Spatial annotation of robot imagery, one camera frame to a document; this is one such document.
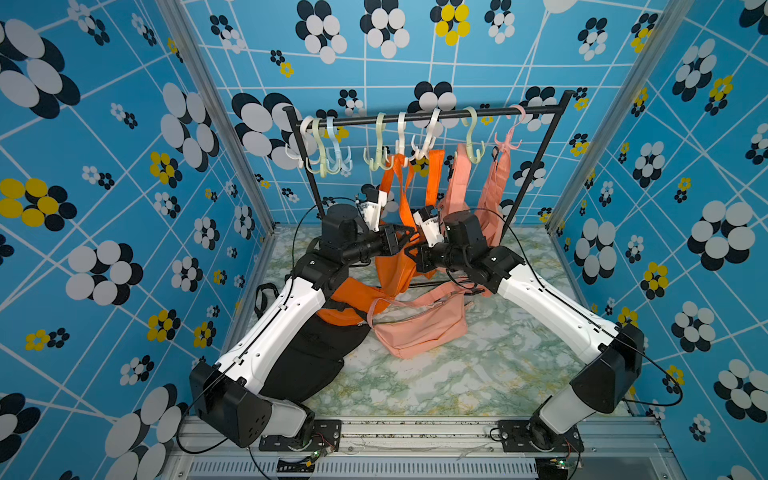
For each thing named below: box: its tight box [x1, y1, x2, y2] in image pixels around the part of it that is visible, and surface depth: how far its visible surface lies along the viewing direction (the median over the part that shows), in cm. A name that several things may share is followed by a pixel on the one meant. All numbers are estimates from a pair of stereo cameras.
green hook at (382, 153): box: [363, 112, 394, 172], surface depth 71 cm
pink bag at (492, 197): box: [475, 146, 511, 248], surface depth 84 cm
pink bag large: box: [438, 143, 472, 235], surface depth 74 cm
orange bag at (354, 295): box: [318, 277, 392, 327], surface depth 93 cm
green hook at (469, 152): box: [461, 106, 485, 164], surface depth 71 cm
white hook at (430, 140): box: [411, 108, 441, 160], surface depth 72 cm
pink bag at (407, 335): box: [367, 281, 475, 359], surface depth 88 cm
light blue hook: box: [326, 116, 352, 173], surface depth 71 cm
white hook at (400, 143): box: [395, 111, 409, 168], surface depth 69 cm
